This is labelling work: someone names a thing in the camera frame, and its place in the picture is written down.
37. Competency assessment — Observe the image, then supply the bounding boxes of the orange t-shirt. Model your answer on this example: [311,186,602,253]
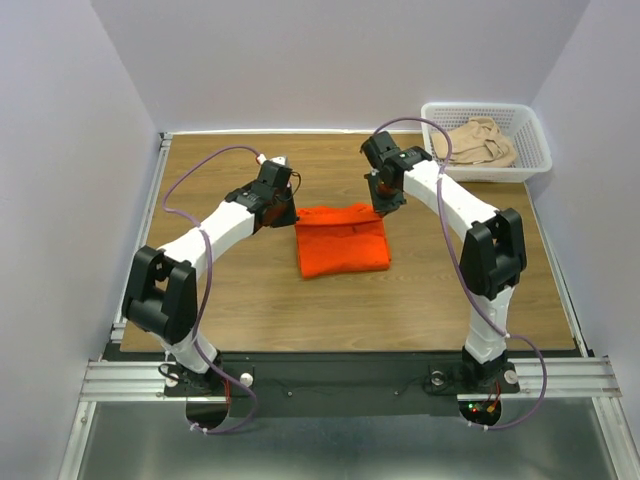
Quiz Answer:
[295,203,391,279]

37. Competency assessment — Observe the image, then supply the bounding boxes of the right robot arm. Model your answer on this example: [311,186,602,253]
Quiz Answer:
[360,131,527,390]

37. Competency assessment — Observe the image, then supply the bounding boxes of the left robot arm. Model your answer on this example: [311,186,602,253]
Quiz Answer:
[121,155,297,395]

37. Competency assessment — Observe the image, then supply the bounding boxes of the beige t-shirt in basket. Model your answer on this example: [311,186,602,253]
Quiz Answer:
[448,117,518,168]

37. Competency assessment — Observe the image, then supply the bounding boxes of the white plastic laundry basket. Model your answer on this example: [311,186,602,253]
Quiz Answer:
[421,102,552,183]

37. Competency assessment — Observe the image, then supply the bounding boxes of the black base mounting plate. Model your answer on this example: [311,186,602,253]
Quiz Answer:
[158,351,520,419]

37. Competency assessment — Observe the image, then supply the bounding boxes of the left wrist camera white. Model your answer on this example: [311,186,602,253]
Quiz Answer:
[256,153,291,170]

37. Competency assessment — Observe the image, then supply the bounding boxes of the aluminium frame rail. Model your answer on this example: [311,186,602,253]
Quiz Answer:
[62,153,632,479]

